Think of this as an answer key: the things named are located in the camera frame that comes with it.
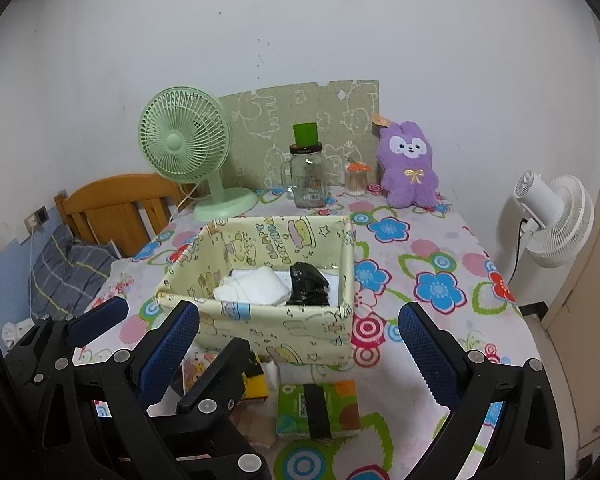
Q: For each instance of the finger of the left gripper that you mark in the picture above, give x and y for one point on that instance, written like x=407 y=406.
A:
x=49 y=344
x=208 y=403

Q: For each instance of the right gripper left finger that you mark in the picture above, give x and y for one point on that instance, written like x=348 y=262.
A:
x=133 y=380

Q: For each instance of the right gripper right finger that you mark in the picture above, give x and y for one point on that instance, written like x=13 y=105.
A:
x=527 y=439

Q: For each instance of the yellow black cartoon packet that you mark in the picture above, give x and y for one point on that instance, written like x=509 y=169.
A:
x=255 y=379

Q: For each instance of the green orange tissue pack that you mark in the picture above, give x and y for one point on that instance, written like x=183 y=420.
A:
x=318 y=411

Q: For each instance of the white tissue pack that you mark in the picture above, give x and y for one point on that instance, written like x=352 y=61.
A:
x=262 y=286

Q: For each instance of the white crumpled cloth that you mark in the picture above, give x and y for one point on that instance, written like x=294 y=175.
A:
x=11 y=333

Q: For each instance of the grey plaid pillow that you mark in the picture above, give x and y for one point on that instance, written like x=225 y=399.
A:
x=68 y=274

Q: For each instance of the yellow cartoon fabric storage box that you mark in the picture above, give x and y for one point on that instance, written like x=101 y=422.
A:
x=296 y=335

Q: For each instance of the black plastic packet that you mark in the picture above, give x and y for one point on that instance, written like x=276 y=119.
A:
x=308 y=286

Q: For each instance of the floral tablecloth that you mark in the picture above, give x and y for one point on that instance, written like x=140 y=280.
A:
x=377 y=258

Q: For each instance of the wooden bed headboard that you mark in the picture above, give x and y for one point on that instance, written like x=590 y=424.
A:
x=126 y=210

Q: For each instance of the white clip fan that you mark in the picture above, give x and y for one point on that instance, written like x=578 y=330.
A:
x=559 y=220

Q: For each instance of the glass mason jar mug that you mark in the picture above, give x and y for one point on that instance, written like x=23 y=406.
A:
x=304 y=174

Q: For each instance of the green desk fan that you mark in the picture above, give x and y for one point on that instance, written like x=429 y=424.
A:
x=184 y=135

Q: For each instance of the toothpick jar orange lid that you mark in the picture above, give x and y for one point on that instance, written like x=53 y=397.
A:
x=356 y=177

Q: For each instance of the green cartoon cardboard panel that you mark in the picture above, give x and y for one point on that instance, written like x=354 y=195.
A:
x=261 y=123

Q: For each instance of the green cup on jar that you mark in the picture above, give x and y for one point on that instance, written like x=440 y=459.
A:
x=305 y=134

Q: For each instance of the purple bunny plush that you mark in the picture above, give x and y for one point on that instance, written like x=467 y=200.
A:
x=405 y=158

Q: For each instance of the wall power socket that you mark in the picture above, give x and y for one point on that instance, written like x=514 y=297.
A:
x=37 y=219

